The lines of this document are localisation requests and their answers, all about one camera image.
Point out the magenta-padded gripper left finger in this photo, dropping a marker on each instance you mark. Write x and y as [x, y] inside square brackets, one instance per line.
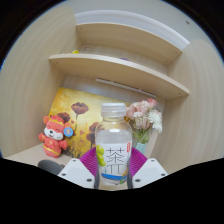
[76, 172]

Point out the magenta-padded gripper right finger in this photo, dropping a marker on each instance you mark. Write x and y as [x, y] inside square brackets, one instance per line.
[150, 171]

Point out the clear plastic drink bottle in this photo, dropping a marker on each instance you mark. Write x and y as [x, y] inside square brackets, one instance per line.
[113, 140]

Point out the tall teal vase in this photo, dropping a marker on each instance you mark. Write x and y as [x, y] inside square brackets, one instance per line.
[141, 147]

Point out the red and white plush toy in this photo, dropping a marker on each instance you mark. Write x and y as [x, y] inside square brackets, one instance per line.
[53, 136]

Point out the pink and white flower bouquet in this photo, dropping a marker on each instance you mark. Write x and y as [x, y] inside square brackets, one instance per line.
[143, 116]

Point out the yellow poppy flower painting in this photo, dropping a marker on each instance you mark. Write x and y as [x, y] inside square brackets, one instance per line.
[80, 110]

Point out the white light bar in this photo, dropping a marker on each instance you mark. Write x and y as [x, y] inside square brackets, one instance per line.
[126, 87]

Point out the light wooden shelf unit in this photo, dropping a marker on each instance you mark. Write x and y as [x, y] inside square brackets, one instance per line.
[120, 68]

